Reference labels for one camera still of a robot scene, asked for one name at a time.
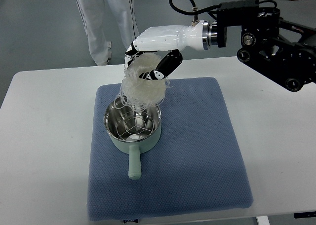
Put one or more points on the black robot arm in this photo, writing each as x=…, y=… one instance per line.
x=280, y=50

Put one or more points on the blue quilted mat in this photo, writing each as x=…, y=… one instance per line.
x=196, y=166

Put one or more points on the person in white trousers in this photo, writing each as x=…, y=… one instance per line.
x=93, y=15

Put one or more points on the white vermicelli bundle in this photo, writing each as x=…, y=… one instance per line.
x=138, y=93

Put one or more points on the mint green steel pot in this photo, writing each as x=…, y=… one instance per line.
x=135, y=148

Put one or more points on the wire steaming rack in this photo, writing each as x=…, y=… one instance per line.
x=134, y=126

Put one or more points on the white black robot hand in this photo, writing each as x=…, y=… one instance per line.
x=173, y=39

